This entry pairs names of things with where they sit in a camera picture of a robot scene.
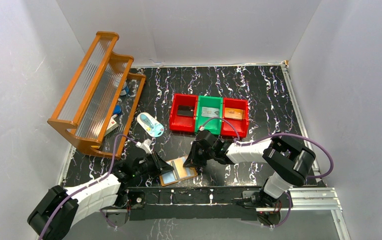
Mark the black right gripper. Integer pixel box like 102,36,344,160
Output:
184,141,215,168

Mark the orange leather card holder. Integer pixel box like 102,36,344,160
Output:
159,156,198,187

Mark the white credit card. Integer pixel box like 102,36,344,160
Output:
201,106,220,118

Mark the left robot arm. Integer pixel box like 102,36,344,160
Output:
27,152,174,240

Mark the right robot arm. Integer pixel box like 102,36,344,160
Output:
183,130,316,207

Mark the black card in red bin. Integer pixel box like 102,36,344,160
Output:
177,105,194,117

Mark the white blue tube package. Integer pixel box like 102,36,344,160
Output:
137,112,165,138

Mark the red plastic bin left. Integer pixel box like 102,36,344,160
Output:
169,93,198,133

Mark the red plastic bin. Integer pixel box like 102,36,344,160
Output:
169,93,198,133
222,98,249,139

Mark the green plastic bin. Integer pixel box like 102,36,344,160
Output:
195,95,223,135

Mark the white green small box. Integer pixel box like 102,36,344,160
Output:
104,114,119,136

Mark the red plastic bin right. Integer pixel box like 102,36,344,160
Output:
222,98,249,139

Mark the blue cap container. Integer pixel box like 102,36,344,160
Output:
112,105,122,116

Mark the orange wooden shelf rack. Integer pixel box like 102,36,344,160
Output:
47,31,146,158

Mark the blue white bottle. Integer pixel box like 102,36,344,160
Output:
115,78,129,96

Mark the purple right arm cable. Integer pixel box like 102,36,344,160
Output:
199,116,334,180

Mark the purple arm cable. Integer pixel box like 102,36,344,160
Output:
199,116,334,180
38,134,138,240

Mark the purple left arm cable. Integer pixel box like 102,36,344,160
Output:
38,134,138,240

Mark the aluminium frame rail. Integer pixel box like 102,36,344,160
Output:
35,64,352,240

